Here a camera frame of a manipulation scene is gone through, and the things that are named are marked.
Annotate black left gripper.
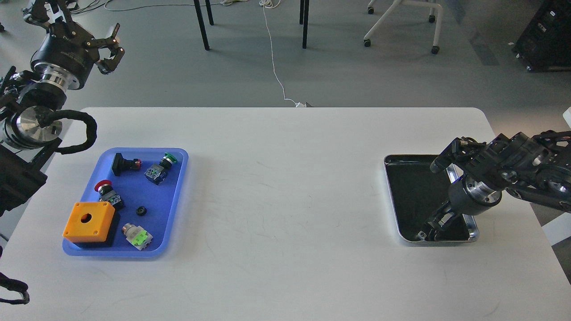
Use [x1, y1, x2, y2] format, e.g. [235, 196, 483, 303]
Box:
[22, 0, 125, 91]

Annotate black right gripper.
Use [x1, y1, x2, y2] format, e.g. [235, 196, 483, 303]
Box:
[415, 176, 502, 242]

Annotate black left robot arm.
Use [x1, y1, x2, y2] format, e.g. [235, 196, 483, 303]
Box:
[0, 0, 125, 213]

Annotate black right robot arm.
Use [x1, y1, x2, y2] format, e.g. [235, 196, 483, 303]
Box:
[415, 130, 571, 241]

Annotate silver metal tray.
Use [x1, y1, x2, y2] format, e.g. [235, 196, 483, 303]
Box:
[384, 154, 480, 246]

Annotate black table leg left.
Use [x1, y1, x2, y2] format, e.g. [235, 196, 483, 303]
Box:
[193, 0, 214, 51]

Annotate black table leg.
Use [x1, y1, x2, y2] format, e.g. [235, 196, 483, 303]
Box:
[298, 0, 310, 49]
[193, 0, 214, 51]

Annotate red mushroom push button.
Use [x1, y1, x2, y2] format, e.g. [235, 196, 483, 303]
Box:
[94, 179, 125, 210]

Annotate white rolling chair base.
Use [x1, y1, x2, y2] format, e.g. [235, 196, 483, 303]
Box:
[363, 0, 443, 55]

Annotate blue plastic tray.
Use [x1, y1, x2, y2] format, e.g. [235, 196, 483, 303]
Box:
[62, 148, 189, 258]

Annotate black equipment case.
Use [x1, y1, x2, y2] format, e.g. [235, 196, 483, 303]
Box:
[512, 0, 571, 72]

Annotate silver button green contact block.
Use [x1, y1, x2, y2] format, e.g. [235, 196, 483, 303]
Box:
[121, 223, 153, 251]

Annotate black table leg right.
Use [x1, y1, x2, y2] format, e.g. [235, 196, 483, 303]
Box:
[298, 0, 310, 49]

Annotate black floor cable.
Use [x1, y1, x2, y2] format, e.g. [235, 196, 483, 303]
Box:
[67, 0, 112, 14]

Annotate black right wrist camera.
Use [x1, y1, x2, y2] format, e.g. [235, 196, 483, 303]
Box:
[430, 137, 487, 173]

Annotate black selector switch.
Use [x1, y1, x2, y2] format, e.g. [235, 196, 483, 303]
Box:
[112, 152, 141, 177]

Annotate green push button switch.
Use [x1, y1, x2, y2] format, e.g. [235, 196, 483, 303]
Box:
[144, 152, 178, 185]

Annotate orange button enclosure box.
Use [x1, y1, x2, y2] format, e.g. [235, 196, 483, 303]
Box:
[62, 201, 116, 243]

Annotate white floor cable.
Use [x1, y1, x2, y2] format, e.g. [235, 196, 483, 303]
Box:
[259, 0, 307, 108]

